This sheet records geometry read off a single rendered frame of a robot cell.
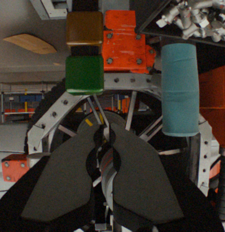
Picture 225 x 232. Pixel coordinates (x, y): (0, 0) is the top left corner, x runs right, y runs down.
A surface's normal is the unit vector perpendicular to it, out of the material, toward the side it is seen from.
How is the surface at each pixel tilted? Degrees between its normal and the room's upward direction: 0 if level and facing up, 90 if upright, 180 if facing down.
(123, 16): 90
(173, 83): 92
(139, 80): 90
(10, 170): 90
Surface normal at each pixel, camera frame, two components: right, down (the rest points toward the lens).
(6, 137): 0.07, 0.04
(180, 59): -0.25, 0.02
